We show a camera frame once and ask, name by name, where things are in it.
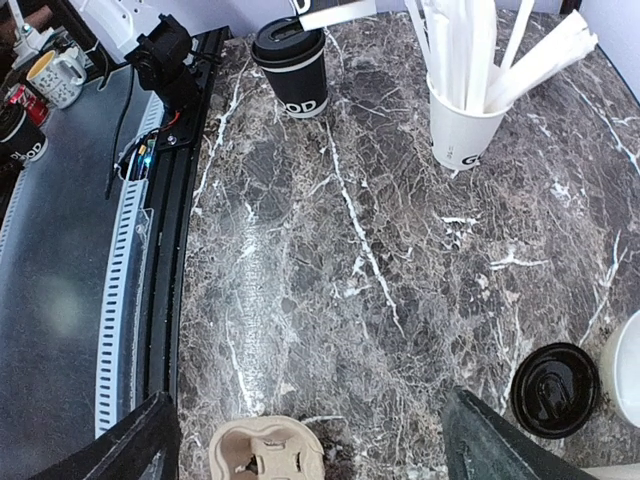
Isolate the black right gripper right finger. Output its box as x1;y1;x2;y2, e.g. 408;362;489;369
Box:
441;388;585;479

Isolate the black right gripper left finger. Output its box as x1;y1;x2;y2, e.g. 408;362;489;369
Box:
33;391;179;479

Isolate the black and white paper cup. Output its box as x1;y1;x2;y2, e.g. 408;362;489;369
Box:
252;35;328;119

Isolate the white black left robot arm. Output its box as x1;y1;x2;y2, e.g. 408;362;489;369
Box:
71;1;200;112

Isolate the stack of black lids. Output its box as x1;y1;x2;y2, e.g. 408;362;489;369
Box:
510;342;601;440

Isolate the brown cardboard cup carrier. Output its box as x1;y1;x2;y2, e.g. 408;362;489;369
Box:
209;416;325;479

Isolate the white ceramic bowl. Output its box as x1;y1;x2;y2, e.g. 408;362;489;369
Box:
599;311;639;428

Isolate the white cup holding straws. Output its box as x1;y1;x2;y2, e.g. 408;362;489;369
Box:
427;76;512;171

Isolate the stack of paper cups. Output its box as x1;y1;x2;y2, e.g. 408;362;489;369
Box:
0;103;48;164

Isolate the red soda can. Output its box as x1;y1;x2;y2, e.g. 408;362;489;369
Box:
5;83;49;127

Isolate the white patterned mug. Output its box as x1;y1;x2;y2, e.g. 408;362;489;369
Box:
26;47;87;109

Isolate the bundle of wrapped straws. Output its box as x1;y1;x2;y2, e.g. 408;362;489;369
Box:
405;1;598;115

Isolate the white slotted cable duct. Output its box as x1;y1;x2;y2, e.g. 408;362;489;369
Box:
93;94;166;440

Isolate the black table edge rail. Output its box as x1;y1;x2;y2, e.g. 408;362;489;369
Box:
132;26;233;406

